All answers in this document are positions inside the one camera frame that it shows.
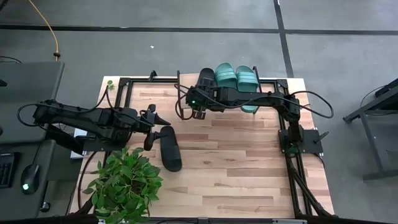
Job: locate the black caster wheel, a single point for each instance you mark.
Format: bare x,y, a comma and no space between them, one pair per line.
45,207

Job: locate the black computer mouse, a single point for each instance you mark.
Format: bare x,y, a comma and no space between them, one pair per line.
29,179

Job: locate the black keyboard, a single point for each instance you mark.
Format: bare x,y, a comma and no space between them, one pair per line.
6,171

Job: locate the black rubber slide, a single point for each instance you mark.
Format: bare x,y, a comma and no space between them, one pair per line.
206,74
172,155

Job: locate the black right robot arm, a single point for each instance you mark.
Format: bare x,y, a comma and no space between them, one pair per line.
255,99

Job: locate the black aluminium rig frame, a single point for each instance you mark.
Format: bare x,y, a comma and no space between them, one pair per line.
149,80

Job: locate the black metal table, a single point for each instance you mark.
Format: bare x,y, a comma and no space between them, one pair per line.
372,140

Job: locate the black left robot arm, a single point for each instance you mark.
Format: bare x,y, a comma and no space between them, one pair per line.
93,119

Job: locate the green leafy potted plant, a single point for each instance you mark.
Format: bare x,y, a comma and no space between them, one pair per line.
124,183

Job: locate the green rubber slide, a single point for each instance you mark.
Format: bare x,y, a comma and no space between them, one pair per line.
247,79
225,77

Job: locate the wooden shelf with black frame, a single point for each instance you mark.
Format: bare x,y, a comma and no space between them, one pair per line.
189,79

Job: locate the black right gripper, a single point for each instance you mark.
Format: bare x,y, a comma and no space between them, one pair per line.
205,99

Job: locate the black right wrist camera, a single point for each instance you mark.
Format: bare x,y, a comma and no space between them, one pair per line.
199,114

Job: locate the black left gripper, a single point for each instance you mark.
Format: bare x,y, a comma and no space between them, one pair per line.
140,121

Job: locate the small green leaf sprig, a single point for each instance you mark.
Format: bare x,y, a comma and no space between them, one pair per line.
110,84

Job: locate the grey desk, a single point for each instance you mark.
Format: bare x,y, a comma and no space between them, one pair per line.
28,93

